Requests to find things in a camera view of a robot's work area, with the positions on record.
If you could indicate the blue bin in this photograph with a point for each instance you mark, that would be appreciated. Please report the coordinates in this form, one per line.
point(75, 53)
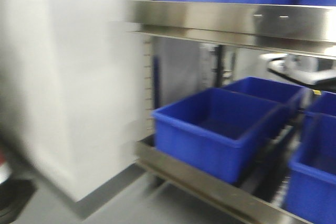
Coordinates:
point(290, 95)
point(311, 193)
point(218, 131)
point(323, 104)

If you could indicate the blue bin lower centre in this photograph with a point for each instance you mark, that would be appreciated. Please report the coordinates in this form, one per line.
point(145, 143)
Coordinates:
point(311, 193)

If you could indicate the stainless steel shelf front rail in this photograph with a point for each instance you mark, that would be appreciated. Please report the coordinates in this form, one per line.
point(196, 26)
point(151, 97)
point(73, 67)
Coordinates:
point(294, 29)

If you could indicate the steel lower shelf rail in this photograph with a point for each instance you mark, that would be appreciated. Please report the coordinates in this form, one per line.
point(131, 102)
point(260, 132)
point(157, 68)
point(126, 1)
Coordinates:
point(221, 195)

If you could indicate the blue bin lower left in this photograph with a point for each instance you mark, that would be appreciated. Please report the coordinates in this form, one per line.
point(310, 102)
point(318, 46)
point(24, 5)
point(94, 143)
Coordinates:
point(218, 131)

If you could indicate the white pillar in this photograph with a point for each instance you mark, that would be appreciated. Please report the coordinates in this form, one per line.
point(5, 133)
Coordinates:
point(72, 88)

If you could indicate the blue bin rear left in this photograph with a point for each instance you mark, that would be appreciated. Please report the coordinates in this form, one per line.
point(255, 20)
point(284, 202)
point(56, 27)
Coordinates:
point(290, 95)

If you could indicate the blue bin rear centre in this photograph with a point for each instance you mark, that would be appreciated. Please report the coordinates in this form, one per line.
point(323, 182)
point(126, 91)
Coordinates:
point(323, 104)

